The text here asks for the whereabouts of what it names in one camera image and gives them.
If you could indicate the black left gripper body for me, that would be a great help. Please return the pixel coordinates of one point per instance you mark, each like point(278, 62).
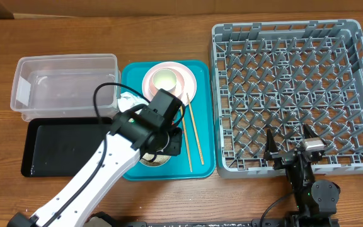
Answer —
point(174, 144)

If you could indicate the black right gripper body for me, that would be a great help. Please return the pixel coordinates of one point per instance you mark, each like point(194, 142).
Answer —
point(283, 159)

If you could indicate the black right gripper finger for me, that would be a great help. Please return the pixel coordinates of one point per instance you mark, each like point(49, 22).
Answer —
point(308, 132)
point(270, 147)

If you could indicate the grey white bowl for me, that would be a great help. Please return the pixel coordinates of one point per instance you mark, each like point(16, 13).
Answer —
point(154, 160)

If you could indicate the white napkin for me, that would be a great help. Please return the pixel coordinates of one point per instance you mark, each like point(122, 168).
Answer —
point(127, 100)

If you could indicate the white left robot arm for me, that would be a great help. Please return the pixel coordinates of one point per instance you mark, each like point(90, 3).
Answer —
point(130, 137)

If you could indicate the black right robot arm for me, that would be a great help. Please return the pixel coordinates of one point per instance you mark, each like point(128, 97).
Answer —
point(316, 200)

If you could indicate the grey dishwasher rack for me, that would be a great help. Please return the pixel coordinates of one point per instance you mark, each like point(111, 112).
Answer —
point(278, 76)

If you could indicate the right wooden chopstick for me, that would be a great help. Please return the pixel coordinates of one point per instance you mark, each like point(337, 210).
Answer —
point(195, 130)

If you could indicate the wooden chopstick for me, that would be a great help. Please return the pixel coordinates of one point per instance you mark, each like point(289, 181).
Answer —
point(182, 110)
point(195, 130)

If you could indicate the left wooden chopstick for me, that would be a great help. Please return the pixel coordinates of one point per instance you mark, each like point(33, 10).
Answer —
point(182, 110)

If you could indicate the pink shallow bowl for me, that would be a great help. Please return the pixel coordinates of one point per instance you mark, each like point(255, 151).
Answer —
point(179, 84)

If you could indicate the pink plate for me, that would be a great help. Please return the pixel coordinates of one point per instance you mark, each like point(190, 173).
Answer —
point(190, 83)

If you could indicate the white cup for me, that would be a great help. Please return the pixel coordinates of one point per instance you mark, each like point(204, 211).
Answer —
point(164, 79)

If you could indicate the black tray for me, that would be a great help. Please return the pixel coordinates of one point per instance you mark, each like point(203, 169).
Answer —
point(60, 147)

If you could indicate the clear plastic bin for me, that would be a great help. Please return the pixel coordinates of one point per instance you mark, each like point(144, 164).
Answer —
point(51, 86)

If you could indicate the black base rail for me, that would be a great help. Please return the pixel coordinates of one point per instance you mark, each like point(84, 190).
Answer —
point(252, 223)

